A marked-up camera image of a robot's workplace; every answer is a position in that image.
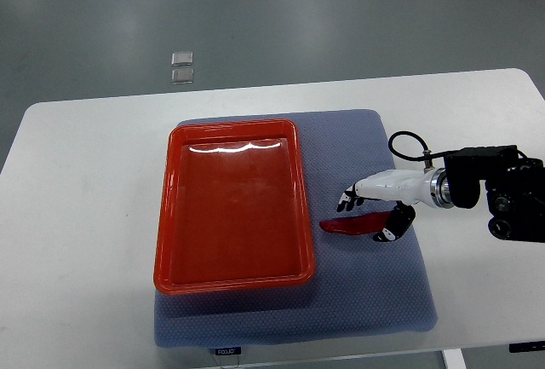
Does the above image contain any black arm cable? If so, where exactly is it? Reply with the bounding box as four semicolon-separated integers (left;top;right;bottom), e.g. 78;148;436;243
387;130;446;174

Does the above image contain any upper metal floor plate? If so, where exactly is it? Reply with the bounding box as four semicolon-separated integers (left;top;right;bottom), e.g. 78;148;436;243
171;51;193;66

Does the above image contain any white table leg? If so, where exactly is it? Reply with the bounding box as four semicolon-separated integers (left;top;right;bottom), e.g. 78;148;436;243
441;349;467;369

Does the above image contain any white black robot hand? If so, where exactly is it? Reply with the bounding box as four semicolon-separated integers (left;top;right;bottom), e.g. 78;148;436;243
336;170;439;243

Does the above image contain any lower metal floor plate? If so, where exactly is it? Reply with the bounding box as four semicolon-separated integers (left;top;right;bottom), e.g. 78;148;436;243
171;67;194;84

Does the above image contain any red pepper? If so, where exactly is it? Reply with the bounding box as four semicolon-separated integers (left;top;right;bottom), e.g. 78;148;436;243
318;211;390;236

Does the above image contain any blue-grey textured mat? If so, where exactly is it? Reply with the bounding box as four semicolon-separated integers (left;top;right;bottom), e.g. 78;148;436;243
154;109;437;349

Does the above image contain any red plastic tray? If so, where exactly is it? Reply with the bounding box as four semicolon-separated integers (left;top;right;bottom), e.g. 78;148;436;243
153;118;315;296

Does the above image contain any black table control panel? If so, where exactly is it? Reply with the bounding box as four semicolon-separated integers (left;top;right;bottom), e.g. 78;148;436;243
508;341;545;354

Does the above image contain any black mat label tag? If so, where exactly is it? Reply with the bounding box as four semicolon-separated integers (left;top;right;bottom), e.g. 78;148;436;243
214;347;242;356

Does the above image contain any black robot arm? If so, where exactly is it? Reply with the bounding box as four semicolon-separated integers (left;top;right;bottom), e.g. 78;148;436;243
437;145;544;243

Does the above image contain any metal floor plate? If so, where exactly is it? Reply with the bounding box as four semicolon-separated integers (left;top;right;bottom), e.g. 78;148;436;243
171;67;194;84
171;51;193;66

